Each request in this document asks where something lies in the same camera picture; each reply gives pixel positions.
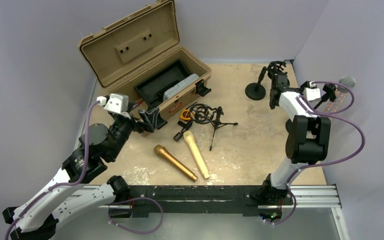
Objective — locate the red clear screwdriver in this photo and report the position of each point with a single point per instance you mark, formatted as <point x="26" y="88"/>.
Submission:
<point x="133" y="105"/>

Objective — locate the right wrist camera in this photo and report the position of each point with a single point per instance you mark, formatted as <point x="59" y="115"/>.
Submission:
<point x="312" y="94"/>

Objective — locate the black round base stand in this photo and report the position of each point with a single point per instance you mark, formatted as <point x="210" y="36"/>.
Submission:
<point x="258" y="86"/>

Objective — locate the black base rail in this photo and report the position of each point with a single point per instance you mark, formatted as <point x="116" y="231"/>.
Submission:
<point x="198" y="199"/>

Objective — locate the black toolbox tray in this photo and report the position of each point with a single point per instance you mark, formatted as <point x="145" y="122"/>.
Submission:
<point x="153" y="88"/>

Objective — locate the yellow tape measure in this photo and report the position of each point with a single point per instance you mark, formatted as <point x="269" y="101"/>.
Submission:
<point x="185" y="115"/>

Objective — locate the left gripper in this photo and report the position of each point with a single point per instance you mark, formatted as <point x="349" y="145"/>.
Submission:
<point x="139" y="120"/>

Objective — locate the brown microphone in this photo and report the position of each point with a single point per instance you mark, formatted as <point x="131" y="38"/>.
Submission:
<point x="164" y="154"/>

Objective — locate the black tripod microphone stand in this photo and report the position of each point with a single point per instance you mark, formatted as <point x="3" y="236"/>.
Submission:
<point x="203" y="114"/>

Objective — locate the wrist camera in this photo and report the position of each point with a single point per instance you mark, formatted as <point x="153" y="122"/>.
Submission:
<point x="117" y="103"/>
<point x="312" y="94"/>

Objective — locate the black stand for silver microphone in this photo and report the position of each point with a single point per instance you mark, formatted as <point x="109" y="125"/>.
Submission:
<point x="329" y="94"/>

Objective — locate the silver glitter microphone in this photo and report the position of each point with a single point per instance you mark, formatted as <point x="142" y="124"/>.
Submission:
<point x="340" y="94"/>

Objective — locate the tan plastic toolbox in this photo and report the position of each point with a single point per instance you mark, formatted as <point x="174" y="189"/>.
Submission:
<point x="137" y="47"/>

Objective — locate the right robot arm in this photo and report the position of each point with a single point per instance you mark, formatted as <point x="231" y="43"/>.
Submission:
<point x="307" y="141"/>

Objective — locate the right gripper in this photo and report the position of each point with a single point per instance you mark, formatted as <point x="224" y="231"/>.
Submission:
<point x="278" y="78"/>

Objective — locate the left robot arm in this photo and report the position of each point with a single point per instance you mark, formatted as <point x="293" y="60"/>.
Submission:
<point x="39" y="217"/>

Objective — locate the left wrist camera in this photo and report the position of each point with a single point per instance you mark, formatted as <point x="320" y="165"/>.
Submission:
<point x="117" y="103"/>

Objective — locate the grey plastic case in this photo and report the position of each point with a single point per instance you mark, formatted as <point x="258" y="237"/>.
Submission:
<point x="178" y="87"/>

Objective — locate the black cylindrical tool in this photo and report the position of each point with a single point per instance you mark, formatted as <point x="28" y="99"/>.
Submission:
<point x="185" y="127"/>

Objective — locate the cream microphone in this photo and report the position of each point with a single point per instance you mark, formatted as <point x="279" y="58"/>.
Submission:
<point x="190" y="141"/>

